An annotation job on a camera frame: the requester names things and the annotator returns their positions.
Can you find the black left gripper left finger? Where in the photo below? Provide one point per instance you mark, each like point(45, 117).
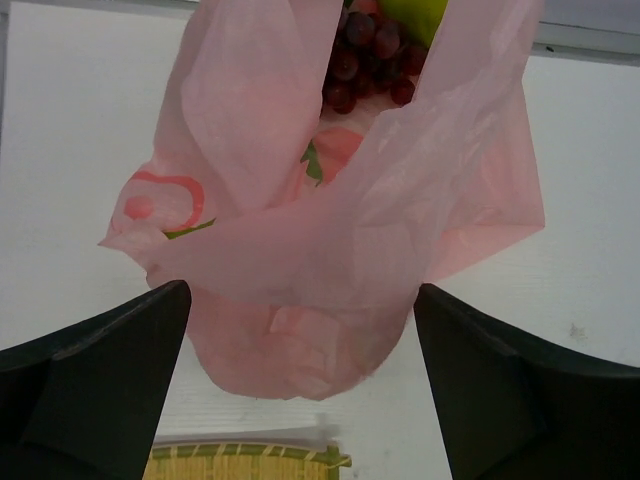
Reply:
point(84, 402)

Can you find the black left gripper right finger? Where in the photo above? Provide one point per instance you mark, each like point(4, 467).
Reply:
point(512, 405)

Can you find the pink plastic bag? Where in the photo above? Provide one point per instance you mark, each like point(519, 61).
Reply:
point(305, 239)

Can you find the red fake grape bunch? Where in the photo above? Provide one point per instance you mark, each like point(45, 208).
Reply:
point(371, 55)

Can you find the green orange fake mango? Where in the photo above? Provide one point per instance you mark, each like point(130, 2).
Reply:
point(421, 18)

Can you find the woven bamboo tray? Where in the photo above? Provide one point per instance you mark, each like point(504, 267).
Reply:
point(245, 461)

